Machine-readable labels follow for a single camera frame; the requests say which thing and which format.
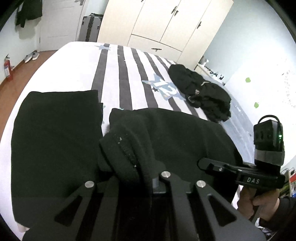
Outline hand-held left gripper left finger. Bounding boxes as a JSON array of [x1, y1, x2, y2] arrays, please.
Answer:
[[23, 176, 121, 241]]

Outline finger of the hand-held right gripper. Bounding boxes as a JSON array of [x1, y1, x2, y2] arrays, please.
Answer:
[[198, 158, 241, 178]]

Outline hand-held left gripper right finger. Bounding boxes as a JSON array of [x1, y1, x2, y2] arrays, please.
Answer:
[[151, 171, 266, 241]]

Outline black long pants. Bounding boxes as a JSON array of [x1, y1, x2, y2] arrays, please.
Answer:
[[97, 107, 243, 209]]

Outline pile of black clothes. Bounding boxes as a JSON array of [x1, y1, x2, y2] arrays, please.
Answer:
[[168, 64, 232, 123]]

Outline person's right forearm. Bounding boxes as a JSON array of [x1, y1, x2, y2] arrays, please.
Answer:
[[258, 197, 296, 232]]

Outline person's right hand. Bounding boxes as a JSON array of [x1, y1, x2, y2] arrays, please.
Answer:
[[237, 188, 281, 222]]

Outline white glossy headboard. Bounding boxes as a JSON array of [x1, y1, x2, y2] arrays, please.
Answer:
[[223, 53, 296, 167]]

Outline folded black garment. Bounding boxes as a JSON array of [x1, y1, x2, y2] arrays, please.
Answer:
[[10, 89, 104, 230]]

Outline white nightstand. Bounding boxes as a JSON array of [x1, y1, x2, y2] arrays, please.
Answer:
[[194, 61, 228, 86]]

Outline striped star print bedsheet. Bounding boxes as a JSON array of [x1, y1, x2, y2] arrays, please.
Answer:
[[0, 41, 257, 234]]

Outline cream four-door wardrobe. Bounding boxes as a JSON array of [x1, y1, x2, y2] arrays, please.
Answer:
[[97, 0, 234, 70]]

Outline red fire extinguisher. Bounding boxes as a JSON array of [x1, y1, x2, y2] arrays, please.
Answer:
[[3, 54, 14, 81]]

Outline dark grey upright suitcase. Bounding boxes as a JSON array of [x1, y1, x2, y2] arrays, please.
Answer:
[[79, 14, 104, 42]]

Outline white room door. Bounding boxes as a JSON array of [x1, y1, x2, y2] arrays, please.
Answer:
[[39, 0, 89, 51]]

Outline black hanging jacket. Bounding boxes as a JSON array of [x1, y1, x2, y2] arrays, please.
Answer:
[[14, 0, 43, 28]]

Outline pink flower wall stickers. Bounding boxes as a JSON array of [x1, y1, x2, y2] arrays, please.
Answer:
[[280, 70, 296, 109]]

